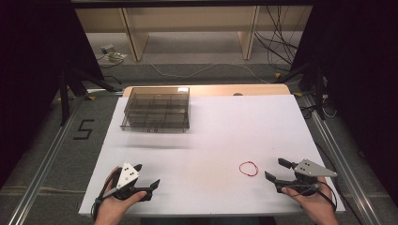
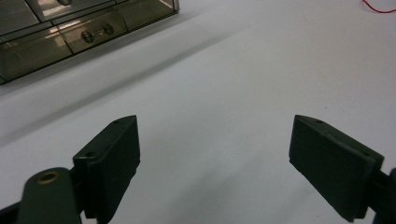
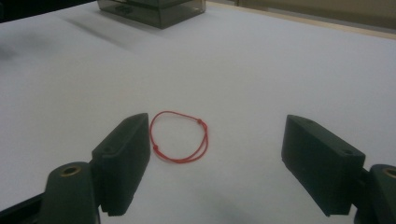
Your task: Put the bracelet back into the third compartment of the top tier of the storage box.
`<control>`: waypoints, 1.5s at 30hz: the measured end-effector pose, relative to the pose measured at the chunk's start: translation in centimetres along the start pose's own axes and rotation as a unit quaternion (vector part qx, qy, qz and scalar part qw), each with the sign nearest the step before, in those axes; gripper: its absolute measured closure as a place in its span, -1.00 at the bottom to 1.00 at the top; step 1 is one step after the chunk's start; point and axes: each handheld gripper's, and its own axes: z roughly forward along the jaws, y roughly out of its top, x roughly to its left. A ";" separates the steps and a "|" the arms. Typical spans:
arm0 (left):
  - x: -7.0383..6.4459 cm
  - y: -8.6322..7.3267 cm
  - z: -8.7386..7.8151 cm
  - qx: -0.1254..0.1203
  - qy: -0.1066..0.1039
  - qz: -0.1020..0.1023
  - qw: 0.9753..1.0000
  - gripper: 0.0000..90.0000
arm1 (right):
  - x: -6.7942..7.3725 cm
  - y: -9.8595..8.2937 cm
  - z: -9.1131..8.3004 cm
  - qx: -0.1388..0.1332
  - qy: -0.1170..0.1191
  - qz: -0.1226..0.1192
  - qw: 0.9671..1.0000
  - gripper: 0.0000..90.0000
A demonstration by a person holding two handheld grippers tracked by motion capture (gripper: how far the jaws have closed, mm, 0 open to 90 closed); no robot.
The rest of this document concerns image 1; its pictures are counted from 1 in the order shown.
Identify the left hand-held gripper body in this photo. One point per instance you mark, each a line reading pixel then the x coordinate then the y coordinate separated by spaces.
pixel 126 175

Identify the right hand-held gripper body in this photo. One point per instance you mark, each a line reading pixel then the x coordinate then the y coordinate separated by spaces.
pixel 313 170

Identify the red rubber band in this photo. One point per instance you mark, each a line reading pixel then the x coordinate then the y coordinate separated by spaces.
pixel 240 168

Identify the dark clear compartment organizer box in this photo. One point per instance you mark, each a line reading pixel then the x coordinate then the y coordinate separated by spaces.
pixel 156 109

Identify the person's left hand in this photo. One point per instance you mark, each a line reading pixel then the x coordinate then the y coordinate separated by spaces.
pixel 117 206

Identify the person's right hand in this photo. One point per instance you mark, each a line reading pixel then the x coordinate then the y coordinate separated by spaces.
pixel 314 204

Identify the person's dark clothing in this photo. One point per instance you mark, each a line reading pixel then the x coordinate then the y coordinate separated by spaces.
pixel 203 221

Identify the black tripod stand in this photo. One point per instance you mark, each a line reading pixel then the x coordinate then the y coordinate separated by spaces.
pixel 64 100
pixel 319 93

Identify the black curtain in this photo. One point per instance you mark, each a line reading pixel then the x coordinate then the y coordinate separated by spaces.
pixel 37 62
pixel 359 78

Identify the grey power adapter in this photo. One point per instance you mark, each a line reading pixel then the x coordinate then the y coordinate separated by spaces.
pixel 107 49

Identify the light wooden desk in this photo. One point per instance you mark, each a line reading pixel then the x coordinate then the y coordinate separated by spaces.
pixel 137 40

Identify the aluminium floor rail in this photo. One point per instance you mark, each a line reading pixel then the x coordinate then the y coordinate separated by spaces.
pixel 344 162
pixel 40 175

